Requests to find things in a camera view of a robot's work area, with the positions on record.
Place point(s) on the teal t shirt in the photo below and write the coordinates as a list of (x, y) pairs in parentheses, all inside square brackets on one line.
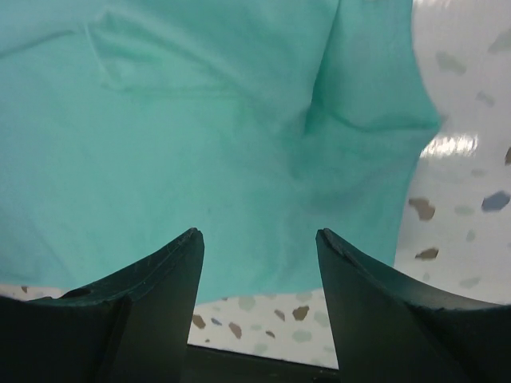
[(125, 123)]

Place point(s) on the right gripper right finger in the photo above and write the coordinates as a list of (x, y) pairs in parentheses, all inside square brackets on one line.
[(389, 327)]

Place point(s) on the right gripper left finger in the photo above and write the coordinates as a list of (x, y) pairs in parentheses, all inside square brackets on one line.
[(130, 326)]

